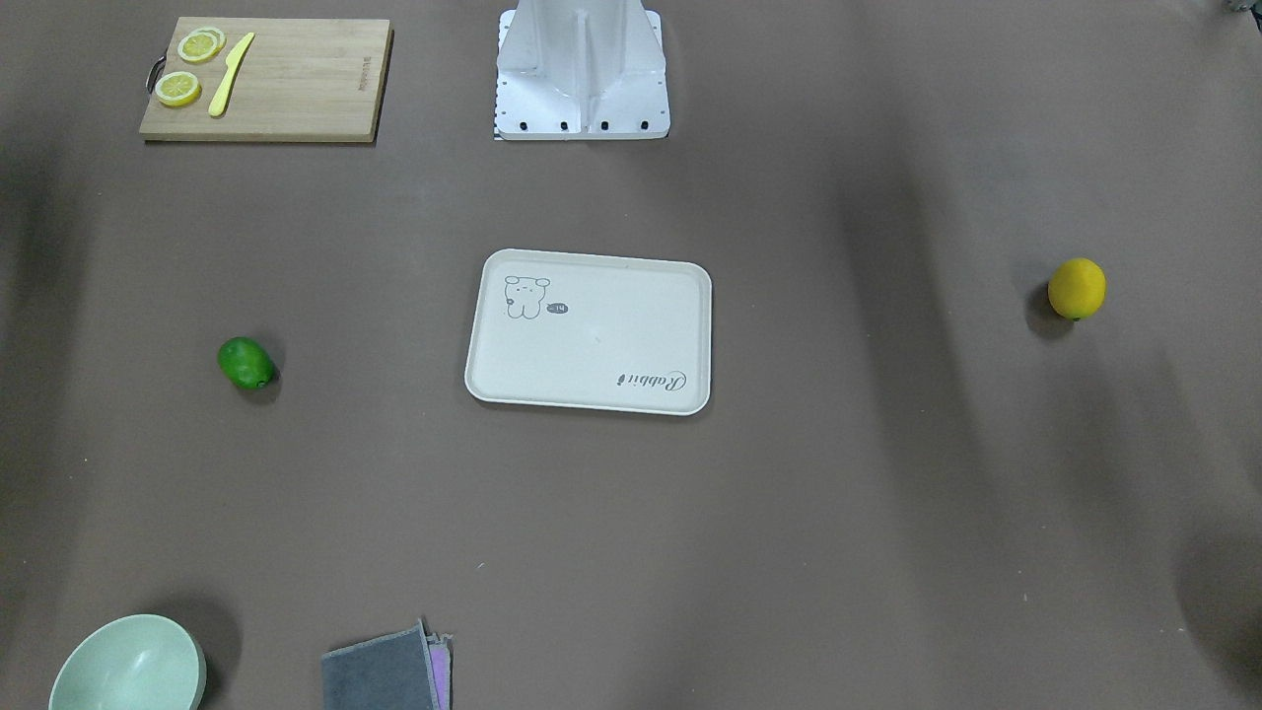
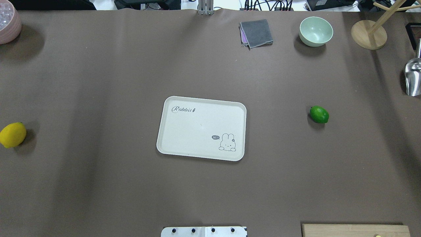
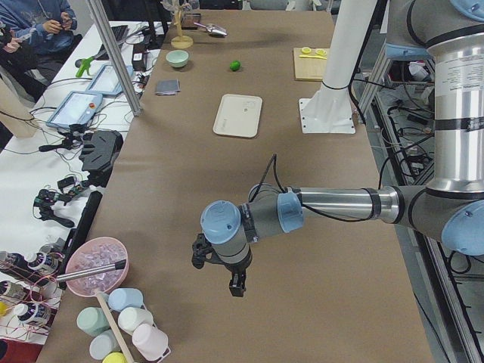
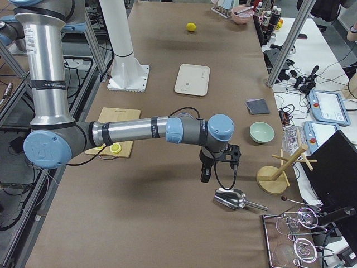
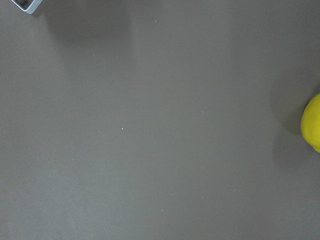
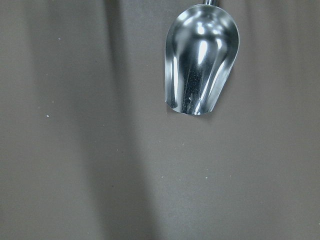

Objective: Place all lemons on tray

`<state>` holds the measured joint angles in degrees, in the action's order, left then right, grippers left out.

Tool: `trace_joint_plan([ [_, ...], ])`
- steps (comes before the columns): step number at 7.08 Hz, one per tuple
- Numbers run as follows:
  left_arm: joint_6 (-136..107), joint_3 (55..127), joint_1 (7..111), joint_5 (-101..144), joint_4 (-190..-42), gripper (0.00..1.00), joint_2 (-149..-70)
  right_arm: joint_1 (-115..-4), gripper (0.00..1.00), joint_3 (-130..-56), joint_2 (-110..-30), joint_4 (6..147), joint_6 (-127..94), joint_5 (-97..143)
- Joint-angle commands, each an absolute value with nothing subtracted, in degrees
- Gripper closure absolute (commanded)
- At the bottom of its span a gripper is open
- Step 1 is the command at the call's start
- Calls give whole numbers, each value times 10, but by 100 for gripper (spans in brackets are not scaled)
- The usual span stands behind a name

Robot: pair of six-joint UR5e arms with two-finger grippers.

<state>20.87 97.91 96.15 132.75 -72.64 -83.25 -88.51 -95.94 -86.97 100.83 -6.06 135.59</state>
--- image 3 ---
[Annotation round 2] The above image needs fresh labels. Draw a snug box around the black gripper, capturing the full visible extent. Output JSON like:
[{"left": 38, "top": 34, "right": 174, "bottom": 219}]
[{"left": 191, "top": 233, "right": 250, "bottom": 297}]

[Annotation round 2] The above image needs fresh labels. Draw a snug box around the green lime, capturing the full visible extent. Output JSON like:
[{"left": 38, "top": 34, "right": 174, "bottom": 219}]
[{"left": 229, "top": 60, "right": 241, "bottom": 72}]

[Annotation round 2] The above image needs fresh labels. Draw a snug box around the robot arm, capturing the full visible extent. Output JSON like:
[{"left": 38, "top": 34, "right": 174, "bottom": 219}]
[{"left": 191, "top": 1, "right": 483, "bottom": 297}]

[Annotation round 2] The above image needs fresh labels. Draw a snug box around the cream rabbit tray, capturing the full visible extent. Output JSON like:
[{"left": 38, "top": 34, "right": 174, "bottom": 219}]
[{"left": 213, "top": 94, "right": 262, "bottom": 138}]

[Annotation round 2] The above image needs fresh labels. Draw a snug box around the pink cup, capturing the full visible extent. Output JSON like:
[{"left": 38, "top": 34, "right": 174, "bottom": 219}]
[{"left": 132, "top": 323, "right": 171, "bottom": 361}]

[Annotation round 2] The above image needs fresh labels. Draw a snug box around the white cup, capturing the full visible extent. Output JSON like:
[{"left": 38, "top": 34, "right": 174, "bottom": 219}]
[{"left": 117, "top": 307, "right": 154, "bottom": 335}]

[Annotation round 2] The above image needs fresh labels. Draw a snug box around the blue cup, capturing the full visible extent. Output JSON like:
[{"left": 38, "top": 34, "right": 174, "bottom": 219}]
[{"left": 108, "top": 287, "right": 144, "bottom": 312}]

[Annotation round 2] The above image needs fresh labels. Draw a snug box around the pink bowl with ice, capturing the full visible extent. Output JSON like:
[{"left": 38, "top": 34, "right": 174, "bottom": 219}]
[{"left": 65, "top": 237, "right": 129, "bottom": 297}]

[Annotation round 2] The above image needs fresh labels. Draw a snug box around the yellow cup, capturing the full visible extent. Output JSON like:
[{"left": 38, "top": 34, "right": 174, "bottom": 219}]
[{"left": 102, "top": 352, "right": 127, "bottom": 363}]

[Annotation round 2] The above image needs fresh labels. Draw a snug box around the grey cup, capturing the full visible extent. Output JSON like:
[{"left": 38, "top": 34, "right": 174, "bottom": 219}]
[{"left": 89, "top": 330, "right": 121, "bottom": 361}]

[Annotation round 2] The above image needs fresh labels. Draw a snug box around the green cup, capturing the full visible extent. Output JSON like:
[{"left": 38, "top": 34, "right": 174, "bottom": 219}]
[{"left": 76, "top": 307, "right": 110, "bottom": 337}]

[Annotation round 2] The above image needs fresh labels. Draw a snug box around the black vr headset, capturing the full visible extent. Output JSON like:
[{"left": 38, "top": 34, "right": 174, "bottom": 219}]
[{"left": 79, "top": 130, "right": 123, "bottom": 188}]

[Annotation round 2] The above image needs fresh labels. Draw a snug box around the grey folded cloth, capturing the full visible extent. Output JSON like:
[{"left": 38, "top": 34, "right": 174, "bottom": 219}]
[{"left": 155, "top": 79, "right": 180, "bottom": 95}]

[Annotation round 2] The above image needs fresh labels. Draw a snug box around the wooden cutting board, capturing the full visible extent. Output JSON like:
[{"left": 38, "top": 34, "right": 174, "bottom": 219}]
[{"left": 293, "top": 47, "right": 330, "bottom": 82}]

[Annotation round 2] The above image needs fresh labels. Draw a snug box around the mint green bowl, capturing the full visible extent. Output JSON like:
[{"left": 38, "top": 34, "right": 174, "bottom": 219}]
[{"left": 166, "top": 50, "right": 189, "bottom": 68}]

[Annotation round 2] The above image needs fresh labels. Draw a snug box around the yellow plastic knife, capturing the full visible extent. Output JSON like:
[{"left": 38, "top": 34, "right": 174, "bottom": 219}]
[{"left": 298, "top": 54, "right": 327, "bottom": 60}]

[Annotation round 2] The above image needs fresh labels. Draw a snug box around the teach pendant tablet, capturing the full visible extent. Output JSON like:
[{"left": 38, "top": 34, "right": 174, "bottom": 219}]
[
  {"left": 86, "top": 64, "right": 123, "bottom": 97},
  {"left": 46, "top": 91, "right": 104, "bottom": 129}
]

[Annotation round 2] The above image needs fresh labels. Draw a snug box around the wooden stand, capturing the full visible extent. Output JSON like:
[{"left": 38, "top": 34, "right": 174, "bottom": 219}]
[{"left": 171, "top": 1, "right": 194, "bottom": 49}]

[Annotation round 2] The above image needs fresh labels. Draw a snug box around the green handheld gripper tool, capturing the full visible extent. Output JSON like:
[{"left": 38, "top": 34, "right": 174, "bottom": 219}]
[{"left": 75, "top": 51, "right": 109, "bottom": 78}]

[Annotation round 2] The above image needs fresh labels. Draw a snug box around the black laptop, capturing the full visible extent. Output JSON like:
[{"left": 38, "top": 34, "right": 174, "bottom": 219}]
[{"left": 97, "top": 25, "right": 129, "bottom": 61}]

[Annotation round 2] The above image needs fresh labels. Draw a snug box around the person in blue hoodie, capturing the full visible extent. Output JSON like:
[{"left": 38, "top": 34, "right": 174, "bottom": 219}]
[{"left": 1, "top": 0, "right": 82, "bottom": 57}]

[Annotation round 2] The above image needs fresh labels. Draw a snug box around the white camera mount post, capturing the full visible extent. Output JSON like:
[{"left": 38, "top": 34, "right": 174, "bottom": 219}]
[{"left": 299, "top": 0, "right": 377, "bottom": 134}]

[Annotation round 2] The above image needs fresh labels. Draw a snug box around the aluminium frame post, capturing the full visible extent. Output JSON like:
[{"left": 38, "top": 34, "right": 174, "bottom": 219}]
[{"left": 86, "top": 0, "right": 142, "bottom": 116}]

